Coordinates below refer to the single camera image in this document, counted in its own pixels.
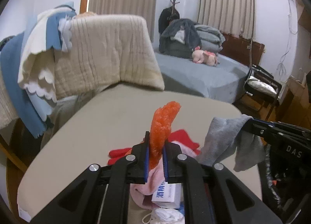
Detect white tissue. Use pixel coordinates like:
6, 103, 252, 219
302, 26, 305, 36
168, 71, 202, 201
141, 208, 185, 224

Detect silver cushion on chair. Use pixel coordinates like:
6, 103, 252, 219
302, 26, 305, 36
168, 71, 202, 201
247, 76, 277, 97

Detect dark wooden headboard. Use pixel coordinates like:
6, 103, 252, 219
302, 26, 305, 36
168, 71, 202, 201
220, 33, 265, 66

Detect black office chair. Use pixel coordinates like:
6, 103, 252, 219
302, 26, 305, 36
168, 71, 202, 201
243, 64, 282, 120

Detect pink plush pig toy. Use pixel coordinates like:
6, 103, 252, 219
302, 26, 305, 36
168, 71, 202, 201
192, 46, 220, 67

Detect red knitted glove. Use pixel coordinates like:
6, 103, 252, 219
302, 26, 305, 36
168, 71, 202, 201
168, 129, 200, 157
107, 148, 132, 165

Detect grey sheet bed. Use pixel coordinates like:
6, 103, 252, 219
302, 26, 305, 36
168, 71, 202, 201
155, 52, 249, 104

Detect black lined trash bin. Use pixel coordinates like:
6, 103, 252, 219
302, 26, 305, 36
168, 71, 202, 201
258, 140, 310, 223

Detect grey sock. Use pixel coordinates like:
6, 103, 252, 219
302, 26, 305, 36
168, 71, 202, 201
196, 115, 265, 172

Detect folded grey blanket pile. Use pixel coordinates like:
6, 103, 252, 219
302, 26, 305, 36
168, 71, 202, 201
195, 25, 226, 53

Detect wooden coat rack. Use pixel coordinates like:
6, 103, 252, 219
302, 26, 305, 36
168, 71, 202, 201
168, 0, 180, 21

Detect white blue medicine box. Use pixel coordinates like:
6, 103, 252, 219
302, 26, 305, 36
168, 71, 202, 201
152, 181, 182, 209

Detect pink sock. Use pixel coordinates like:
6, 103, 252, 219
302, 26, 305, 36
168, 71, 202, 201
130, 140, 200, 210

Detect blue white scalloped cloth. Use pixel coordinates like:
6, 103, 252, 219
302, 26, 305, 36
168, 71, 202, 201
1, 2, 76, 138

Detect right beige curtain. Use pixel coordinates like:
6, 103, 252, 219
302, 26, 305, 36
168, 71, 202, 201
198, 0, 256, 40

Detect beige quilted cover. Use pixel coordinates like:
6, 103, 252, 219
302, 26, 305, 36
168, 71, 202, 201
0, 14, 166, 130

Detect hanging wall cables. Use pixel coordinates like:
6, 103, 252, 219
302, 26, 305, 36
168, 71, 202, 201
277, 0, 298, 78

